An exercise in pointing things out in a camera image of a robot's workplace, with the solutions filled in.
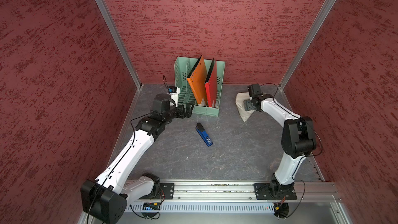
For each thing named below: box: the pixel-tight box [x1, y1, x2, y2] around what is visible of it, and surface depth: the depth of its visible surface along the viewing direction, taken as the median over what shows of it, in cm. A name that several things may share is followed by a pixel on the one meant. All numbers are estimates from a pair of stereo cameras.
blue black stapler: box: [195, 122, 213, 147], surface depth 94 cm
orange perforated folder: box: [186, 54, 208, 106], surface depth 90 cm
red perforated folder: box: [204, 58, 218, 108], surface depth 87 cm
